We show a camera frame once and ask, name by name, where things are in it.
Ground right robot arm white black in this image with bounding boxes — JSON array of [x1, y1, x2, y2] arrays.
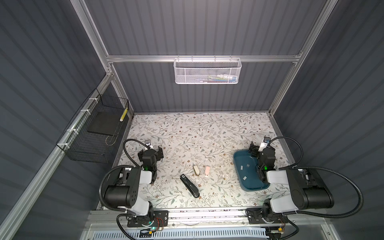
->
[[248, 142, 335, 219]]

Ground pens in white basket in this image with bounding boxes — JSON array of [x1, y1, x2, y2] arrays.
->
[[192, 74, 239, 84]]

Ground white slotted cable duct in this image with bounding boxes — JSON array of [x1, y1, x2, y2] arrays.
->
[[91, 227, 268, 240]]

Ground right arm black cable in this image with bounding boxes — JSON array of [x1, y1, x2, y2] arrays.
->
[[268, 136, 364, 219]]

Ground teal plastic tray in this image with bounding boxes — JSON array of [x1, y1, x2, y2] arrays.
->
[[233, 150, 270, 192]]

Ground aluminium corner post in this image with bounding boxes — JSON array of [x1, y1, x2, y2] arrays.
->
[[70, 0, 134, 116], [269, 0, 338, 117]]

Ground aluminium corner post left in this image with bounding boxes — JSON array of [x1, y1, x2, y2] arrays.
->
[[70, 0, 134, 116]]

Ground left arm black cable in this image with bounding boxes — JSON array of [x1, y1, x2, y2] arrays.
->
[[98, 138, 151, 240]]

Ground beige mini stapler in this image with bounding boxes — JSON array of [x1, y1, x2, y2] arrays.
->
[[193, 165, 200, 176]]

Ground black wire basket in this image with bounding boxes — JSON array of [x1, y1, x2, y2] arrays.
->
[[57, 91, 130, 164]]

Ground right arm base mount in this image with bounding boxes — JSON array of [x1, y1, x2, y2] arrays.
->
[[245, 208, 288, 225]]

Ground yellow marker in basket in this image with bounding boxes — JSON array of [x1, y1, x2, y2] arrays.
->
[[120, 108, 128, 122]]

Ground aluminium horizontal back rail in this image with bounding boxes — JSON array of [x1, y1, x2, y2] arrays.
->
[[106, 55, 301, 63]]

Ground white wire mesh basket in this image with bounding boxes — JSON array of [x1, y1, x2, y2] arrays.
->
[[173, 60, 242, 85]]

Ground pink mini stapler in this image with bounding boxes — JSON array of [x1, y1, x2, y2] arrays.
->
[[205, 166, 211, 177]]

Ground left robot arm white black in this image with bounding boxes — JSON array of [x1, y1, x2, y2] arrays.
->
[[99, 147, 164, 221]]

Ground black pad in basket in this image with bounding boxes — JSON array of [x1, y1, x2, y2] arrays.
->
[[87, 112, 121, 136]]

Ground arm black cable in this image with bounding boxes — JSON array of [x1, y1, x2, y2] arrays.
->
[[98, 138, 151, 240], [268, 136, 364, 219]]

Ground aluminium corner post right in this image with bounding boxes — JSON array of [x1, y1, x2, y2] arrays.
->
[[269, 0, 338, 117]]

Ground black long stapler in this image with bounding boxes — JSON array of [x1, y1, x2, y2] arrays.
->
[[180, 174, 200, 198]]

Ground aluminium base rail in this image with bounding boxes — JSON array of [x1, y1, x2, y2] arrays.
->
[[83, 205, 319, 230]]

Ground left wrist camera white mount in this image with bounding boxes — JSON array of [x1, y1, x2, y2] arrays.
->
[[145, 140, 153, 149]]

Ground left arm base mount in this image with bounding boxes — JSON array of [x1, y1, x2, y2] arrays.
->
[[127, 210, 169, 230]]

